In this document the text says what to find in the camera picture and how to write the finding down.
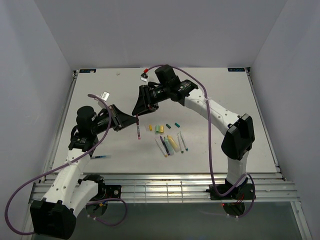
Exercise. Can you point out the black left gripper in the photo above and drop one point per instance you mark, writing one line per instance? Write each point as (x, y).
(121, 119)

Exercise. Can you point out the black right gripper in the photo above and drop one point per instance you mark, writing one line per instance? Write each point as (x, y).
(144, 103)

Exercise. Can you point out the red gel pen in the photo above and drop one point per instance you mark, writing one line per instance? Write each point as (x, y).
(138, 127)

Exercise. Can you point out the mint green highlighter cap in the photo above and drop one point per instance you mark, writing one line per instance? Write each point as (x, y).
(157, 129)

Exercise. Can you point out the blue gel pen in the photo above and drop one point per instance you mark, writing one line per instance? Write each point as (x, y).
(101, 157)

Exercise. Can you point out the yellow highlighter pen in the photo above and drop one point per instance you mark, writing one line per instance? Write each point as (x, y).
(173, 143)

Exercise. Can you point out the dark purple pen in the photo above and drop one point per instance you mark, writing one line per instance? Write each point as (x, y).
(164, 145)

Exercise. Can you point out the yellow capped white marker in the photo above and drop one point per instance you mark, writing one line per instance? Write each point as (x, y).
(163, 151)

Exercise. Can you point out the green capped white marker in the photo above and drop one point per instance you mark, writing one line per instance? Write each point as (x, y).
(183, 141)

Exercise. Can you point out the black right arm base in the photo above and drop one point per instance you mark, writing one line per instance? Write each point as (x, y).
(243, 192)

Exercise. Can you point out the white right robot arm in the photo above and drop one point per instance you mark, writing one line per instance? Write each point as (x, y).
(237, 130)

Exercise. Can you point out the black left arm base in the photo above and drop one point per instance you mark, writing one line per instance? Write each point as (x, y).
(111, 191)

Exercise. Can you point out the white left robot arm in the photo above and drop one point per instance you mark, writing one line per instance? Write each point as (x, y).
(56, 213)

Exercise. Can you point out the blue corner label left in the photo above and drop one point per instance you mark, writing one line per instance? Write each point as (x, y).
(87, 71)

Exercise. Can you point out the blue corner label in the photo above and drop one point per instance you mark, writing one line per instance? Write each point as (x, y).
(236, 69)
(87, 71)

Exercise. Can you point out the blue corner label right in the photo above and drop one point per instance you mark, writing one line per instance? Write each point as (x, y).
(236, 69)

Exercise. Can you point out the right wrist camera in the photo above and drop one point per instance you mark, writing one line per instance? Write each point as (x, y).
(144, 76)

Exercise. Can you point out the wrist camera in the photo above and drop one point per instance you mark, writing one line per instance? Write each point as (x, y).
(144, 76)
(103, 99)

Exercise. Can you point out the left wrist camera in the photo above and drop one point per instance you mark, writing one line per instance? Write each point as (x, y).
(103, 99)

